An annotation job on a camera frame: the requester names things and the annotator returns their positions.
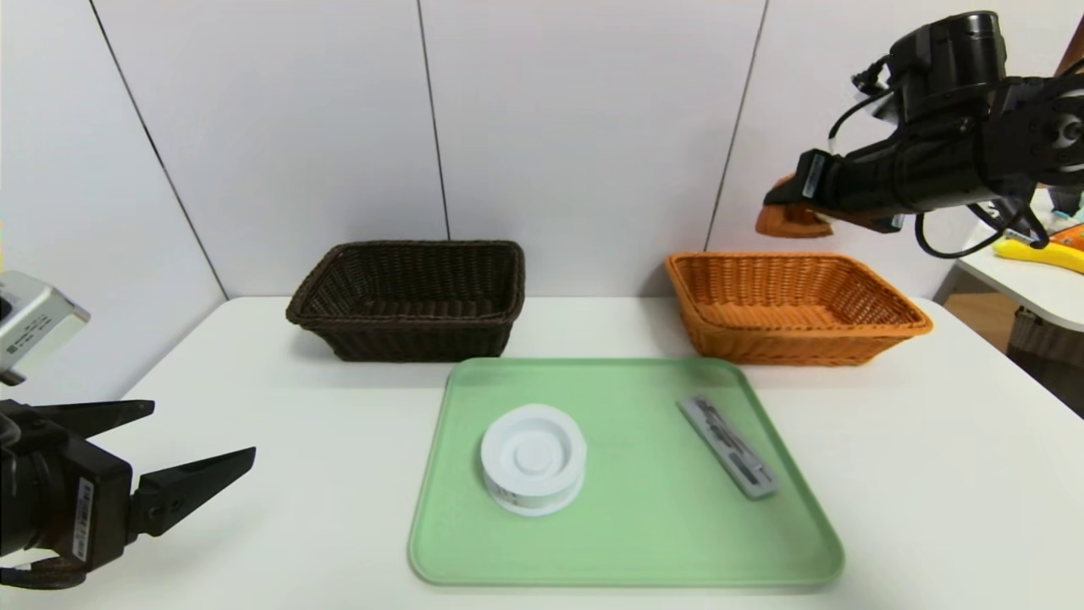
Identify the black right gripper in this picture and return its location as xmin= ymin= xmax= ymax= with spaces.
xmin=763 ymin=129 xmax=905 ymax=216

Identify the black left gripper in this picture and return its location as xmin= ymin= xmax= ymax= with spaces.
xmin=0 ymin=398 xmax=257 ymax=573

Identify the toy fruit tart slice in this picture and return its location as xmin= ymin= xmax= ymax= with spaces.
xmin=755 ymin=174 xmax=835 ymax=239

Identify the grey rectangular pen case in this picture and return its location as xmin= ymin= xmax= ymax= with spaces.
xmin=675 ymin=394 xmax=779 ymax=501

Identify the white round tape dispenser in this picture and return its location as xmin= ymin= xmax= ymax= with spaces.
xmin=480 ymin=402 xmax=587 ymax=516

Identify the orange wicker basket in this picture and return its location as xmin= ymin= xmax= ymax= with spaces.
xmin=664 ymin=252 xmax=933 ymax=367

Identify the dark brown wicker basket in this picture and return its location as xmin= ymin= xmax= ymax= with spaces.
xmin=286 ymin=241 xmax=527 ymax=363

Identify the brown woven storage basket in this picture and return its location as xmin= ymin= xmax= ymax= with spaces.
xmin=1006 ymin=308 xmax=1084 ymax=367

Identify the yellow banana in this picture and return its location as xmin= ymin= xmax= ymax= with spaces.
xmin=995 ymin=239 xmax=1084 ymax=274

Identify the wooden shelf unit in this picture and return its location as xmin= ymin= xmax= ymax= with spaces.
xmin=1054 ymin=13 xmax=1084 ymax=77

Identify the light green plastic tray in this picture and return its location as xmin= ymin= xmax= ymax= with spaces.
xmin=408 ymin=357 xmax=845 ymax=587

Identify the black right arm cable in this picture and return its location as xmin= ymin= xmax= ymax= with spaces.
xmin=828 ymin=55 xmax=1051 ymax=259

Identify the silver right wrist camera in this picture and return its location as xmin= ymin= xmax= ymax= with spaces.
xmin=851 ymin=56 xmax=900 ymax=121

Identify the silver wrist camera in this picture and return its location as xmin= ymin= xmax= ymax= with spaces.
xmin=851 ymin=56 xmax=900 ymax=121
xmin=0 ymin=271 xmax=91 ymax=386

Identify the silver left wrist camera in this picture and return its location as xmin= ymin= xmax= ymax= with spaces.
xmin=0 ymin=271 xmax=91 ymax=386

